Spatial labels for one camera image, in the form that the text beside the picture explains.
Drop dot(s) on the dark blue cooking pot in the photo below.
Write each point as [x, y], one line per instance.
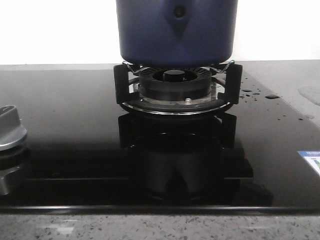
[176, 33]

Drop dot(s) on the black pot support grate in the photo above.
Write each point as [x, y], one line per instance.
[226, 82]

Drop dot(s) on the black gas burner head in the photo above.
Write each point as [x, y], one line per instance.
[175, 84]

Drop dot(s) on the black glass cooktop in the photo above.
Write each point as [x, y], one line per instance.
[85, 154]

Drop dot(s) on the silver stove control knob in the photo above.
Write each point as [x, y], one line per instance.
[12, 132]

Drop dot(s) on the blue energy label sticker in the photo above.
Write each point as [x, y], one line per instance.
[312, 158]

